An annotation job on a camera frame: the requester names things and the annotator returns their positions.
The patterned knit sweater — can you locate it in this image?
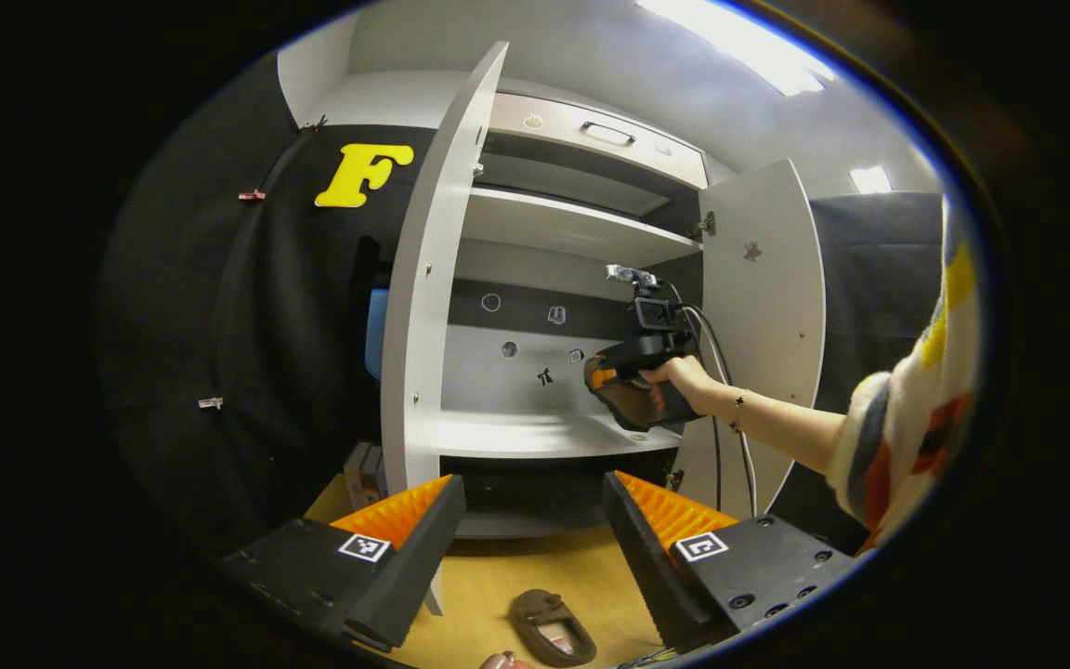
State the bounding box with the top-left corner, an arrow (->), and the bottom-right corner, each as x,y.
825,200 -> 982,554

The white shoe cabinet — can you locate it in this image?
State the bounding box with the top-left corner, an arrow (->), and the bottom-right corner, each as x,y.
437,91 -> 712,540

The grey cable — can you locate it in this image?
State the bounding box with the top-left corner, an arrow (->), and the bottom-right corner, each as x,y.
684,307 -> 759,518

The large ceiling light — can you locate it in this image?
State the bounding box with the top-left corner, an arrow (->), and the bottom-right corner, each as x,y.
635,0 -> 838,98

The black drawer handle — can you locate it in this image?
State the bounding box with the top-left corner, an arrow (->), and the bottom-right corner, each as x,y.
580,121 -> 636,147

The brown shoe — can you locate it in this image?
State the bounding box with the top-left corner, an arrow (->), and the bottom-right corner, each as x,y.
583,355 -> 685,434
509,589 -> 598,668

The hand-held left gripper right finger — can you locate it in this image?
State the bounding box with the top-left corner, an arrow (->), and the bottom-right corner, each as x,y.
602,470 -> 861,654

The white cabinet shelf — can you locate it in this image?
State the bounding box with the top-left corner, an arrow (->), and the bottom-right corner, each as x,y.
463,186 -> 703,270

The black cable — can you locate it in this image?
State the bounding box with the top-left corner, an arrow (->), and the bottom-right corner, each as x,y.
674,302 -> 724,514

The white cabinet door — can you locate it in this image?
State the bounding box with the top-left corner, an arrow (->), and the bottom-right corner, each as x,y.
380,40 -> 510,616
674,158 -> 827,519

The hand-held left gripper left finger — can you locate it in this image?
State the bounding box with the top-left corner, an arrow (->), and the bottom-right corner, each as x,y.
219,474 -> 467,651

